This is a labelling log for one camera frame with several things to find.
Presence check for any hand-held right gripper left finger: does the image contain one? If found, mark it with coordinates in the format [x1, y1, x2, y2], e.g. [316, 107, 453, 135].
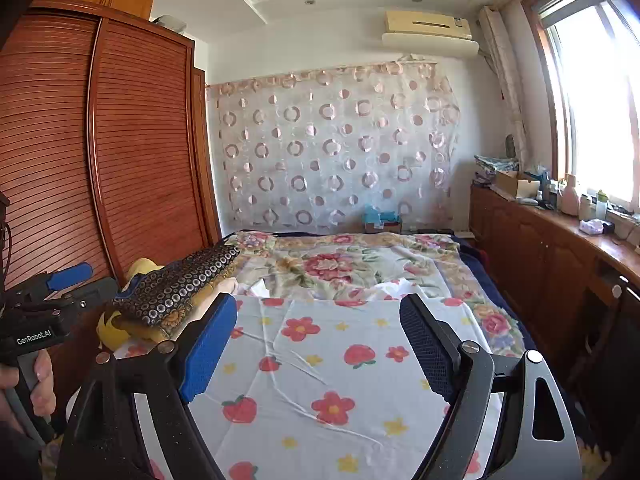
[55, 292, 238, 480]

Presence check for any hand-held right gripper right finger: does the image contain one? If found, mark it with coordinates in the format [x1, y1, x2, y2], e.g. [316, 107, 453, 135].
[399, 293, 586, 480]

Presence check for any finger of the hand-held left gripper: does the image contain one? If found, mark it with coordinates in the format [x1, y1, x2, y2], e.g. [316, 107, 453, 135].
[45, 276, 120, 316]
[10, 262, 93, 301]

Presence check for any dark circle-patterned blouse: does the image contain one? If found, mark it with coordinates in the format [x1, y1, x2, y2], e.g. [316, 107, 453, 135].
[111, 244, 242, 326]

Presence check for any person's left hand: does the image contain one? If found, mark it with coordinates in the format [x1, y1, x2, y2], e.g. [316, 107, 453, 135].
[0, 349, 57, 418]

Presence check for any yellow patterned pillow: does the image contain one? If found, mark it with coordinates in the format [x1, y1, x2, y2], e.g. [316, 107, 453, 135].
[135, 305, 198, 342]

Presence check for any yellow plush toy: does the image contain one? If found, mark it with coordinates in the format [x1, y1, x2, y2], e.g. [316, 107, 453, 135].
[97, 258, 166, 348]

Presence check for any navy bed sheet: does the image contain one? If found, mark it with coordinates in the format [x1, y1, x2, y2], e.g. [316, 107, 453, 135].
[457, 237, 556, 361]

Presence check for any white strawberry flower sheet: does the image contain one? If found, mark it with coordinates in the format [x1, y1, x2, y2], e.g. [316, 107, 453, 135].
[65, 296, 506, 480]

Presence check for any floral blanket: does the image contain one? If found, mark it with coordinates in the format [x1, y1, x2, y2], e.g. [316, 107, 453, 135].
[222, 230, 526, 358]

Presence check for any blue item behind bed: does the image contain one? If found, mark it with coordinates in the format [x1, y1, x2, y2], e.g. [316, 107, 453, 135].
[362, 205, 402, 233]

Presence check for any wooden slatted wardrobe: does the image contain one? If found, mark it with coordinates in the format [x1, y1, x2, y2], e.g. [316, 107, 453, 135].
[0, 0, 223, 411]

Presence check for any wooden cabinet counter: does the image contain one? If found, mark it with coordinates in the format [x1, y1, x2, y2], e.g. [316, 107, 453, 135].
[469, 182, 640, 411]

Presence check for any open cardboard box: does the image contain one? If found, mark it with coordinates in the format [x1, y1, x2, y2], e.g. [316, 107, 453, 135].
[495, 170, 541, 201]

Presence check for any stack of folded cloths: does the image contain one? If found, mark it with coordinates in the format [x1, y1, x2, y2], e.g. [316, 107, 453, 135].
[474, 154, 521, 183]

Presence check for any pink white bottle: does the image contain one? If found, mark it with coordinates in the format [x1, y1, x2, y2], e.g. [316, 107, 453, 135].
[559, 174, 581, 217]

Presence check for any sheer circle-patterned curtain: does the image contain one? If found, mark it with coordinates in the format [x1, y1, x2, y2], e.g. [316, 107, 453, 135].
[205, 60, 461, 235]

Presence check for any white tied window curtain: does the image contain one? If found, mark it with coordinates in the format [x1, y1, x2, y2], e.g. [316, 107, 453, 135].
[477, 6, 528, 166]

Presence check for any window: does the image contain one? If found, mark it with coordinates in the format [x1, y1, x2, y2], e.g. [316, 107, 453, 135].
[522, 0, 640, 211]

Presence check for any wall air conditioner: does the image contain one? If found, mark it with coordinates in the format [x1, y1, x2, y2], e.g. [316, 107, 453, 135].
[381, 9, 480, 57]

